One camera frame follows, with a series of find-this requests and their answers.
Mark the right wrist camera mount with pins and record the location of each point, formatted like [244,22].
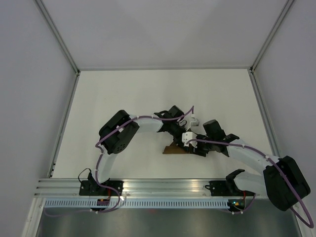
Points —
[189,138]

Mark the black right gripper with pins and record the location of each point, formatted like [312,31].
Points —
[198,151]

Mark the brown cloth napkin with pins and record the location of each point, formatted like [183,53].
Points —
[178,149]

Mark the aluminium frame rail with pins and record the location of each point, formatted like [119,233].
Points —
[133,188]

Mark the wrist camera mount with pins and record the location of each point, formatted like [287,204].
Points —
[193,122]
[189,138]

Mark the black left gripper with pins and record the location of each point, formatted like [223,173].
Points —
[180,143]

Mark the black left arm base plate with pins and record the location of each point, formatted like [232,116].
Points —
[101,188]

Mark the white slotted cable duct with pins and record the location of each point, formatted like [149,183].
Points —
[139,203]

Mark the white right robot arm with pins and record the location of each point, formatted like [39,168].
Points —
[280,179]

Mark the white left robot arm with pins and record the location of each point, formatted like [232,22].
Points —
[118,132]

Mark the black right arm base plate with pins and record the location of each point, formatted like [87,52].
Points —
[220,189]

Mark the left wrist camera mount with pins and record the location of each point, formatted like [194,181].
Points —
[193,122]

